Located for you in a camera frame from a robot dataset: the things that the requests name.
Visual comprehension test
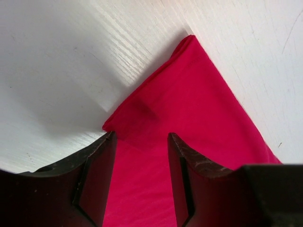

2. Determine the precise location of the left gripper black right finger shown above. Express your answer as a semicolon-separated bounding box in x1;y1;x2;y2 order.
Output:
168;133;303;227

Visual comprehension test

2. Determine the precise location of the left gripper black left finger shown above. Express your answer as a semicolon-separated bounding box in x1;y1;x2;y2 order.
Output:
0;132;117;227

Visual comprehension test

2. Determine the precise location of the bright red t shirt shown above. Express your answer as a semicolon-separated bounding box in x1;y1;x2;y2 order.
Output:
102;35;279;227

